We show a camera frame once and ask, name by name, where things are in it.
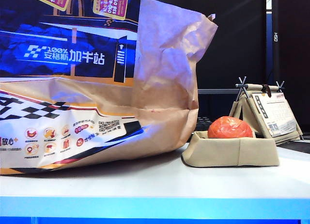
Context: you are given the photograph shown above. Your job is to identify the printed brown paper bag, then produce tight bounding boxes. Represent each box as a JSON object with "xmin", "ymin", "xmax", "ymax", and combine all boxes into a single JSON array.
[{"xmin": 0, "ymin": 0, "xmax": 218, "ymax": 176}]

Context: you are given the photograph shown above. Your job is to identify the tent-shaped desk calendar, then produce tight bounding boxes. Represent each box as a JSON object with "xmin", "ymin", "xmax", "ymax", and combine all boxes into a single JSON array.
[{"xmin": 229, "ymin": 76, "xmax": 303, "ymax": 146}]

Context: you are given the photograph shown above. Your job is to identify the beige folded paper tray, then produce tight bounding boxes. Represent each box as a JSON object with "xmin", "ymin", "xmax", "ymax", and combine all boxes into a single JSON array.
[{"xmin": 181, "ymin": 131, "xmax": 280, "ymax": 168}]

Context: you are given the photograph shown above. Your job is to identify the black HSD monitor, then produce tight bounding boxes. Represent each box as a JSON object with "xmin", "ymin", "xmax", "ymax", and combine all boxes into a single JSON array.
[{"xmin": 266, "ymin": 0, "xmax": 310, "ymax": 137}]

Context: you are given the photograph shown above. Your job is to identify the black keyboard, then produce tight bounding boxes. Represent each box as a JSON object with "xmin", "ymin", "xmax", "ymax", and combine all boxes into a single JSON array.
[{"xmin": 195, "ymin": 116, "xmax": 215, "ymax": 132}]

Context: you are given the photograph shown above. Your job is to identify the black computer monitor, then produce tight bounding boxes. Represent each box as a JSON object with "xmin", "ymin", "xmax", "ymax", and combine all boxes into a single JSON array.
[{"xmin": 142, "ymin": 0, "xmax": 267, "ymax": 96}]

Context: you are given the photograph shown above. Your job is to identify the black desk pad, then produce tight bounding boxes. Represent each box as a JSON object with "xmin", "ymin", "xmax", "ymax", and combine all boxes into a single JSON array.
[{"xmin": 278, "ymin": 134, "xmax": 310, "ymax": 155}]

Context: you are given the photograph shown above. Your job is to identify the orange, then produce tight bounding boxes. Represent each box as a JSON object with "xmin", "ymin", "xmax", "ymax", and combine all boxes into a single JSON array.
[{"xmin": 207, "ymin": 116, "xmax": 254, "ymax": 139}]

